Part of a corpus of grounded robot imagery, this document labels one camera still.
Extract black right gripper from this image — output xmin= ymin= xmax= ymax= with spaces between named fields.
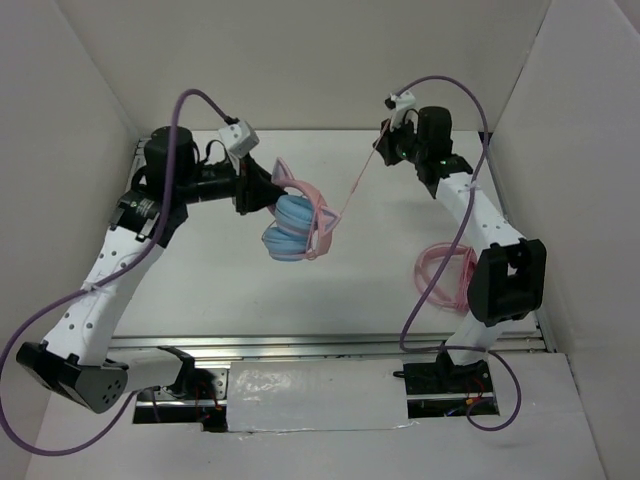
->
xmin=373 ymin=113 xmax=426 ymax=167

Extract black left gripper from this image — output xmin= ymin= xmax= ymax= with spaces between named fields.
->
xmin=175 ymin=150 xmax=288 ymax=216

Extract thin pink headphone cable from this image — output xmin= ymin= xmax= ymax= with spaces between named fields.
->
xmin=337 ymin=119 xmax=394 ymax=223

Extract pink and blue cat headphones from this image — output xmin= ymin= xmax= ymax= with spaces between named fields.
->
xmin=262 ymin=158 xmax=342 ymax=262

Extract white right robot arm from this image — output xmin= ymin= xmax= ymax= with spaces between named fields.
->
xmin=376 ymin=99 xmax=547 ymax=392

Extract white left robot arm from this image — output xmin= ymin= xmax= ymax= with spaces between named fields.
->
xmin=16 ymin=121 xmax=284 ymax=414

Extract silver tape patch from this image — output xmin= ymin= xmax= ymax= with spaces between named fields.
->
xmin=226 ymin=359 xmax=410 ymax=433

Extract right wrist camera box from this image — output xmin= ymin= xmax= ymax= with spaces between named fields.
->
xmin=384 ymin=90 xmax=416 ymax=131

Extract aluminium rail at table edge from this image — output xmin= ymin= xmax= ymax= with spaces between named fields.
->
xmin=478 ymin=132 xmax=558 ymax=353

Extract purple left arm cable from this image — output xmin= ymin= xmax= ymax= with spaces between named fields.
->
xmin=0 ymin=88 xmax=237 ymax=456

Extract aluminium front rail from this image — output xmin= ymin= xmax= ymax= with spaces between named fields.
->
xmin=107 ymin=333 xmax=549 ymax=363

